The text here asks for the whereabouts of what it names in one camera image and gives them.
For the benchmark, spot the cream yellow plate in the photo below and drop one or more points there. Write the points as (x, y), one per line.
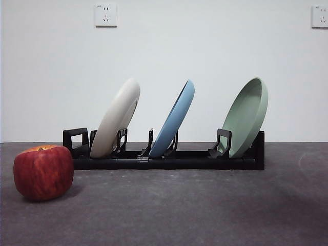
(115, 120)

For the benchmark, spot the red apple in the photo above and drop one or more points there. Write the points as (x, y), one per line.
(43, 174)

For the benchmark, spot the blue plate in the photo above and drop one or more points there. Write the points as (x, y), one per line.
(174, 120)

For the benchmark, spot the black plate rack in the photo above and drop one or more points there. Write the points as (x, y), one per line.
(179, 163)

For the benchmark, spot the green plate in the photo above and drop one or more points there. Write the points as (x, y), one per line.
(243, 118)

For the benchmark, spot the white wall socket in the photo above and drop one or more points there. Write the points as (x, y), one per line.
(320, 16)
(106, 15)

